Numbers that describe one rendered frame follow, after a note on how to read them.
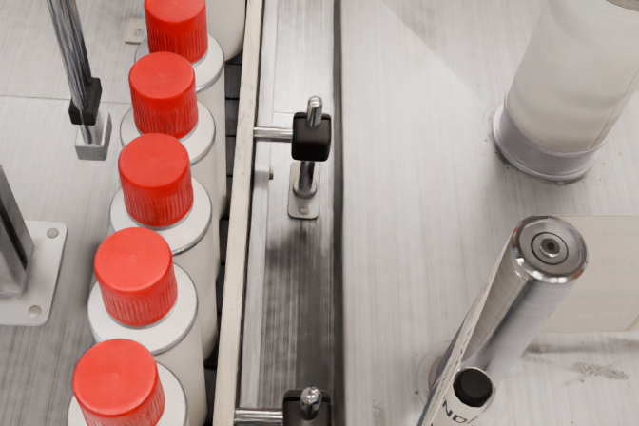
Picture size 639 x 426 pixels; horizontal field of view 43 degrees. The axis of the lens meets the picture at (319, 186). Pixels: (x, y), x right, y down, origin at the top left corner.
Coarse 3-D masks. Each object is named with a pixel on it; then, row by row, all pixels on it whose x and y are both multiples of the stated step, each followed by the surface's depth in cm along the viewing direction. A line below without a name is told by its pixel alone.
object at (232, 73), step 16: (240, 64) 69; (224, 80) 67; (240, 80) 67; (224, 96) 66; (256, 96) 67; (224, 224) 59; (224, 240) 59; (224, 256) 58; (224, 272) 57; (240, 336) 55; (240, 352) 54; (208, 368) 54; (208, 384) 53; (208, 400) 52; (208, 416) 52
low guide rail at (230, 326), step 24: (240, 96) 62; (240, 120) 61; (240, 144) 59; (240, 168) 58; (240, 192) 57; (240, 216) 56; (240, 240) 55; (240, 264) 54; (240, 288) 53; (240, 312) 52; (216, 384) 49; (216, 408) 48
